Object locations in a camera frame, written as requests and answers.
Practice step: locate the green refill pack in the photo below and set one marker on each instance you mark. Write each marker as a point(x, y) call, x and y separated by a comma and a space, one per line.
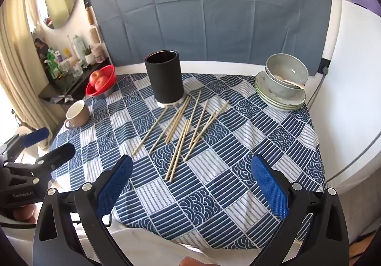
point(53, 63)

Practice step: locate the grey-blue backdrop cloth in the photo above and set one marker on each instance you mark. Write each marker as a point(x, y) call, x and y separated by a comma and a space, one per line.
point(208, 16)

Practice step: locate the wooden wall utensil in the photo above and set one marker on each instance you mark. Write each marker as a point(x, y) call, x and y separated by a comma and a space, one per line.
point(90, 16)

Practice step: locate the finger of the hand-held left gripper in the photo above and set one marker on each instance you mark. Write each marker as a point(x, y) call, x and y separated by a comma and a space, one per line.
point(34, 136)
point(58, 153)

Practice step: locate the pile of wooden chopsticks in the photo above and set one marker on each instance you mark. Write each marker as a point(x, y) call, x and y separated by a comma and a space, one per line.
point(179, 148)

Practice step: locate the black wall socket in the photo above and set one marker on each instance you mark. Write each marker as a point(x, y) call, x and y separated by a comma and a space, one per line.
point(324, 65)

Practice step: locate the stack of green-rimmed plates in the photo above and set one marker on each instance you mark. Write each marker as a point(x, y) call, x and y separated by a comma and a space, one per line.
point(285, 103)

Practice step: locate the clear glass mug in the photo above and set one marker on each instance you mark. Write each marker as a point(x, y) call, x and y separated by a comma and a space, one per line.
point(77, 72)

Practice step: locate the pink jar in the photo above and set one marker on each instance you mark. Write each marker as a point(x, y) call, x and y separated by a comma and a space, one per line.
point(98, 54)

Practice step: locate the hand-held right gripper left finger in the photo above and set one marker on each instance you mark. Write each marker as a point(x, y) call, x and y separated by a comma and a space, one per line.
point(114, 185)

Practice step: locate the beige mug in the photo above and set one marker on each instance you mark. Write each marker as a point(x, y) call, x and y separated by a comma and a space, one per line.
point(79, 115)

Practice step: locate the person's left hand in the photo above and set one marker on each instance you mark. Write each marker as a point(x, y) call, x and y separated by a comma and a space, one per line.
point(24, 214)

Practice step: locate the black cylindrical utensil holder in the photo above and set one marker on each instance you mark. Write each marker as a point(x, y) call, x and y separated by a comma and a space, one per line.
point(165, 81)

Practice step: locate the person's right hand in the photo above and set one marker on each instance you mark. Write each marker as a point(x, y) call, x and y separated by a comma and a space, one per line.
point(196, 262)

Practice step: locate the cream curtain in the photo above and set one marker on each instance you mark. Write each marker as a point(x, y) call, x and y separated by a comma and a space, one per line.
point(18, 60)

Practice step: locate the framed photo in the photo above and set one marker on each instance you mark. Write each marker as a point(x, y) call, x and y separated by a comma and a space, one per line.
point(41, 47)

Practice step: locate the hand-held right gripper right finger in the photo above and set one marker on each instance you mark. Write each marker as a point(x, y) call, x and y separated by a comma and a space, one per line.
point(271, 188)

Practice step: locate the white panel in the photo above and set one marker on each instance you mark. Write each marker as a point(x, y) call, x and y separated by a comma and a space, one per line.
point(351, 90)

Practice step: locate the black side table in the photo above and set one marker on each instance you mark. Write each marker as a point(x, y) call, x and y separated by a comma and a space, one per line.
point(59, 87)

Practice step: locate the red plastic bowl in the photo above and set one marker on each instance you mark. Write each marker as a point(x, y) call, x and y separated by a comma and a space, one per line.
point(92, 91)

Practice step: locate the small potted plant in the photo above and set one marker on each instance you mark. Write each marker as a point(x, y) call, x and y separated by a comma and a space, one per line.
point(89, 57)

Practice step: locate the blue patterned tablecloth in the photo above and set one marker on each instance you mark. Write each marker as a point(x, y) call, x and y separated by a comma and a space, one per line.
point(223, 194)

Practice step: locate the white ceramic spoon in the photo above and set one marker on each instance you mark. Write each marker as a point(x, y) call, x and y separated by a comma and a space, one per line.
point(293, 83)

